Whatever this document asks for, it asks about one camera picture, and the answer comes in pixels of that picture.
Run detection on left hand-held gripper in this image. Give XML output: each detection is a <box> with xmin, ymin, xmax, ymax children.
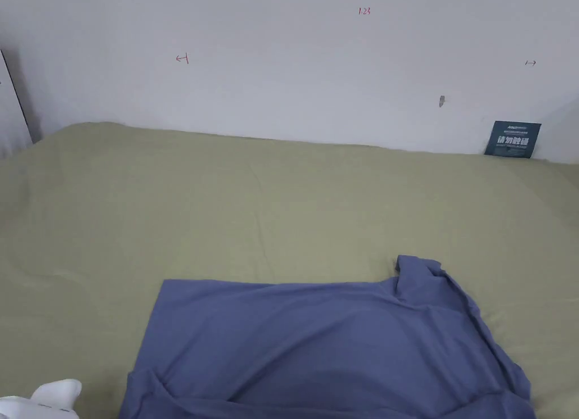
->
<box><xmin>0</xmin><ymin>378</ymin><xmax>83</xmax><ymax>419</ymax></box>

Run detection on bed with pale green sheet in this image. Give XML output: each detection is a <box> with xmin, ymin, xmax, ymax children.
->
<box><xmin>0</xmin><ymin>122</ymin><xmax>579</xmax><ymax>419</ymax></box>

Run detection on blue shirt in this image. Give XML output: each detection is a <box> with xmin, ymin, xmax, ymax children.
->
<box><xmin>118</xmin><ymin>254</ymin><xmax>538</xmax><ymax>419</ymax></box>

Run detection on dark blue sign card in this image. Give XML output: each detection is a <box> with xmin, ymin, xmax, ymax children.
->
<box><xmin>483</xmin><ymin>120</ymin><xmax>542</xmax><ymax>158</ymax></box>

